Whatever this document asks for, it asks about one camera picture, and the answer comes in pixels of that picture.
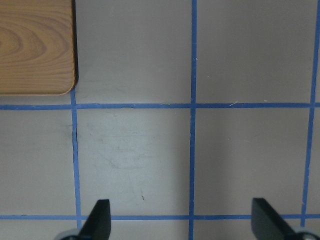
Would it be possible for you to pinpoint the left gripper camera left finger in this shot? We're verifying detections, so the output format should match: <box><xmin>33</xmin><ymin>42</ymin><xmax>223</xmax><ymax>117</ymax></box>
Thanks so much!
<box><xmin>78</xmin><ymin>199</ymin><xmax>111</xmax><ymax>240</ymax></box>

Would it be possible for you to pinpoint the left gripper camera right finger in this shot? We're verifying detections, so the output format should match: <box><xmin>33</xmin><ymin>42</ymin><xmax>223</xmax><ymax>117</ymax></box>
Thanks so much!
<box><xmin>251</xmin><ymin>198</ymin><xmax>294</xmax><ymax>240</ymax></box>

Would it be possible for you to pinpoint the wooden tray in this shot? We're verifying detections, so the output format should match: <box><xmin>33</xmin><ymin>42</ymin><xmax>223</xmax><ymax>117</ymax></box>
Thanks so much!
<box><xmin>0</xmin><ymin>0</ymin><xmax>78</xmax><ymax>96</ymax></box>

